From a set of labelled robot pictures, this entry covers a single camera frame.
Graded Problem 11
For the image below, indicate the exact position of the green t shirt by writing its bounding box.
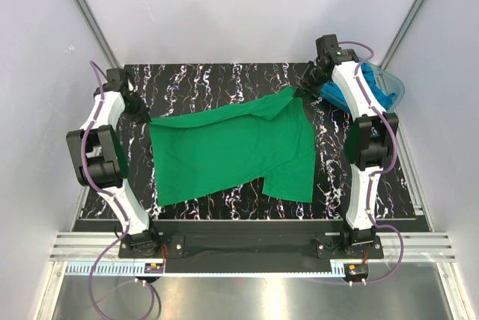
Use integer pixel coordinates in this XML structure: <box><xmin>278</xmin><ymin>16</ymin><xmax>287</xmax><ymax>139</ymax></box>
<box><xmin>149</xmin><ymin>87</ymin><xmax>316</xmax><ymax>206</ymax></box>

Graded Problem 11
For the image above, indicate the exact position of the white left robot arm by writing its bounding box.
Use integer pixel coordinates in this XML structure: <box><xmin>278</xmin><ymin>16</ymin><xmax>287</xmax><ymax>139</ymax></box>
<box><xmin>66</xmin><ymin>61</ymin><xmax>162</xmax><ymax>258</ymax></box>

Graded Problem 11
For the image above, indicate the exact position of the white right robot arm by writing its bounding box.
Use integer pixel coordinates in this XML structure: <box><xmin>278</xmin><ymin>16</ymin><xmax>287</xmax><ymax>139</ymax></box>
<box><xmin>293</xmin><ymin>34</ymin><xmax>399</xmax><ymax>258</ymax></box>

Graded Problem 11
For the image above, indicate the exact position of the blue t shirt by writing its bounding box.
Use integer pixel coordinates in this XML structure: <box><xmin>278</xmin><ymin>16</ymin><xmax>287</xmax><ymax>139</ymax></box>
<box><xmin>323</xmin><ymin>64</ymin><xmax>398</xmax><ymax>110</ymax></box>

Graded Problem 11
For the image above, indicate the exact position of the clear blue plastic bin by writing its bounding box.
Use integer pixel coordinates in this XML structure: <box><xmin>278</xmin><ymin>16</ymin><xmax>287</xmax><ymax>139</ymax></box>
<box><xmin>317</xmin><ymin>58</ymin><xmax>406</xmax><ymax>112</ymax></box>

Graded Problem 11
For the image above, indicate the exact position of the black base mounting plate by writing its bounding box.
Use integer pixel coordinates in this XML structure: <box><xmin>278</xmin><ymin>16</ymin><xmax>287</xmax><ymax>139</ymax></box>
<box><xmin>118</xmin><ymin>218</ymin><xmax>383</xmax><ymax>274</ymax></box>

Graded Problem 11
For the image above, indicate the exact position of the left aluminium corner post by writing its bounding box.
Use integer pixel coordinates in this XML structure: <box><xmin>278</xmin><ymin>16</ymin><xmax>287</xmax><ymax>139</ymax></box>
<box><xmin>73</xmin><ymin>0</ymin><xmax>120</xmax><ymax>68</ymax></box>

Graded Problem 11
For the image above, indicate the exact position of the aluminium corner post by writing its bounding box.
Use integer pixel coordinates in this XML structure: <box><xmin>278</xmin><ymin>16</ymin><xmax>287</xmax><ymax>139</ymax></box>
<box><xmin>379</xmin><ymin>0</ymin><xmax>427</xmax><ymax>70</ymax></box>
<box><xmin>73</xmin><ymin>0</ymin><xmax>120</xmax><ymax>68</ymax></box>

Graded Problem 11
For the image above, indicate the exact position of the right aluminium corner post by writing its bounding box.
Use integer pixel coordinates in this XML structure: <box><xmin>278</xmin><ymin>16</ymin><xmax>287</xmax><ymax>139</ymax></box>
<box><xmin>379</xmin><ymin>0</ymin><xmax>427</xmax><ymax>70</ymax></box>

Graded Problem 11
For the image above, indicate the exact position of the white slotted cable duct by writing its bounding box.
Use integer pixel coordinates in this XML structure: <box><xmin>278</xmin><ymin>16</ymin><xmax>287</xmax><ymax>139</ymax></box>
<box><xmin>66</xmin><ymin>261</ymin><xmax>367</xmax><ymax>279</ymax></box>

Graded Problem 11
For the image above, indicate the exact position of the aluminium front frame rail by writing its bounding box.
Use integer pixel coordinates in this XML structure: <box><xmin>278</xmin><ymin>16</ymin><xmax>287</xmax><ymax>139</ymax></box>
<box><xmin>34</xmin><ymin>232</ymin><xmax>478</xmax><ymax>319</ymax></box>

